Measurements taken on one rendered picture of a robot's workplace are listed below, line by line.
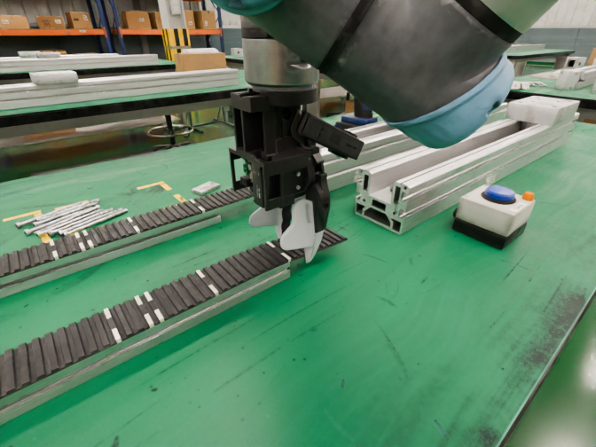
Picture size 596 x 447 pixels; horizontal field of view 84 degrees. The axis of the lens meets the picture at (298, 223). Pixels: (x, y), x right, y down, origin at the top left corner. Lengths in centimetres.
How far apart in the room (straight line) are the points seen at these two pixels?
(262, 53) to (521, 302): 40
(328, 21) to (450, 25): 7
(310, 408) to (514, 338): 23
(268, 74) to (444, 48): 16
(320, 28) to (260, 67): 12
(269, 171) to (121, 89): 166
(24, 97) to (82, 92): 22
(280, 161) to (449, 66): 18
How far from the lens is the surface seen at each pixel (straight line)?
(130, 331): 37
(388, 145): 78
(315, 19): 23
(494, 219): 56
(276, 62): 33
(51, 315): 48
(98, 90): 192
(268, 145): 35
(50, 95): 189
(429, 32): 22
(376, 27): 22
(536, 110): 103
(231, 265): 42
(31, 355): 40
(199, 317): 39
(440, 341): 40
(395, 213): 55
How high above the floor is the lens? 106
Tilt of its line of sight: 30 degrees down
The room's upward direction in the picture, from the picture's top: straight up
